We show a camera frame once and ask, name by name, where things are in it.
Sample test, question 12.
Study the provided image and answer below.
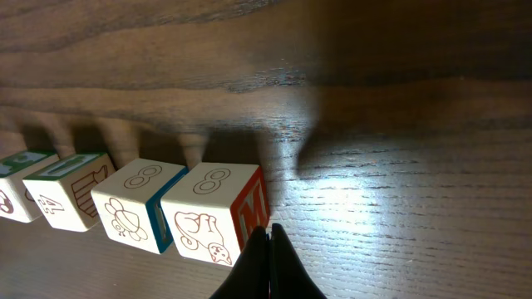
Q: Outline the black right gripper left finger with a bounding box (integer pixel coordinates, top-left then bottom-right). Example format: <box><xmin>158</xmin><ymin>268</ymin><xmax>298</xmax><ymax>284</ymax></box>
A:
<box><xmin>210</xmin><ymin>226</ymin><xmax>269</xmax><ymax>299</ymax></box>

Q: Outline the soccer ball block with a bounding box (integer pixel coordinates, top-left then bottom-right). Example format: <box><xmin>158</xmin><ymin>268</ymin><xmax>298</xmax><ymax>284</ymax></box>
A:
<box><xmin>1</xmin><ymin>150</ymin><xmax>59</xmax><ymax>223</ymax></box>

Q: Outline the yellow-edged wooden block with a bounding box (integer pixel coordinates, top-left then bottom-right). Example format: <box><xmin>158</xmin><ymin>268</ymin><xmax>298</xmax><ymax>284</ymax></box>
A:
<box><xmin>22</xmin><ymin>152</ymin><xmax>115</xmax><ymax>232</ymax></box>

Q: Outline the wooden 8 block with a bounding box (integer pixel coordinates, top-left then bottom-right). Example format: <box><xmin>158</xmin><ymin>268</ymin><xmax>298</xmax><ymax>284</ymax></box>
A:
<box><xmin>161</xmin><ymin>163</ymin><xmax>270</xmax><ymax>267</ymax></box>

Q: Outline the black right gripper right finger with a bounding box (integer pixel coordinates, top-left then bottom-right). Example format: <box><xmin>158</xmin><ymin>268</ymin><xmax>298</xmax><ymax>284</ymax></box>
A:
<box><xmin>268</xmin><ymin>223</ymin><xmax>326</xmax><ymax>299</ymax></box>

